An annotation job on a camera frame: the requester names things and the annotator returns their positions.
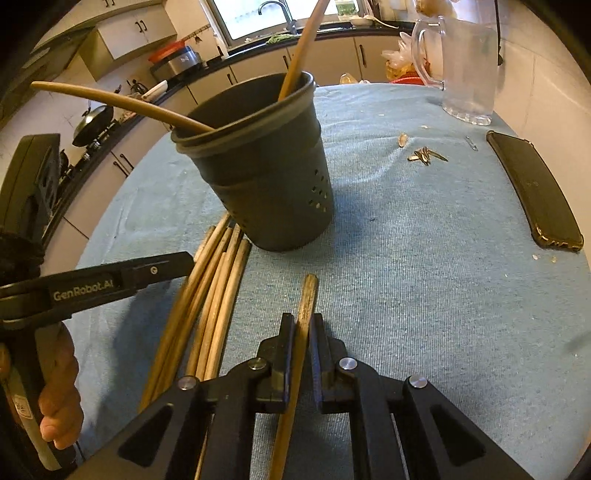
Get steel appliance with red lid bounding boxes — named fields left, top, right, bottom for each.
left=148, top=41, right=204, bottom=80

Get beige upper cabinets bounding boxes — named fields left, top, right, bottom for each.
left=34, top=0, right=178, bottom=79

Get bunch of wooden chopsticks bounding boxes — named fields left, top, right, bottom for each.
left=139, top=213, right=252, bottom=416

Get black wok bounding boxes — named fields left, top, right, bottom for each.
left=71, top=105, right=116, bottom=147

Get white ladle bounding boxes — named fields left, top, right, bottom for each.
left=349, top=14, right=399, bottom=29

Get blue tablecloth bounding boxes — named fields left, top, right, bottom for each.
left=69, top=82, right=575, bottom=480

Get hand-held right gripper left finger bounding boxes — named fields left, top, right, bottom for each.
left=65, top=313, right=296, bottom=480

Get white bowl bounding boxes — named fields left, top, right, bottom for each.
left=139, top=80, right=169, bottom=101

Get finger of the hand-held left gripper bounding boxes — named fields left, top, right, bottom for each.
left=0, top=251, right=195, bottom=326

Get person's left hand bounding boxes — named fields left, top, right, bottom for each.
left=37, top=323, right=85, bottom=450

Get plastic bag of food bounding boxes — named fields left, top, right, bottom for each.
left=381, top=32, right=430, bottom=84

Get kitchen window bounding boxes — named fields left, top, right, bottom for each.
left=205, top=0, right=370, bottom=51

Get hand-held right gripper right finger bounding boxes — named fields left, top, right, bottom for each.
left=310, top=313, right=537, bottom=480

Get heap of seed shells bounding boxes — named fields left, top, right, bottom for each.
left=407, top=147, right=448, bottom=166

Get chrome kitchen faucet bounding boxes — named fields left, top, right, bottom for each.
left=259, top=0, right=298, bottom=35

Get black power cable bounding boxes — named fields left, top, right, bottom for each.
left=493, top=0, right=504, bottom=65

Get worn brown chopstick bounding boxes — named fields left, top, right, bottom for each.
left=268, top=273, right=320, bottom=480

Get black smartphone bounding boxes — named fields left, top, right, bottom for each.
left=486, top=130, right=585, bottom=252

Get long tan chopstick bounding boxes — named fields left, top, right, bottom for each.
left=277, top=0, right=329, bottom=101
left=30, top=80, right=217, bottom=134

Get dark grey utensil holder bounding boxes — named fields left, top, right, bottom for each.
left=171, top=72, right=335, bottom=252

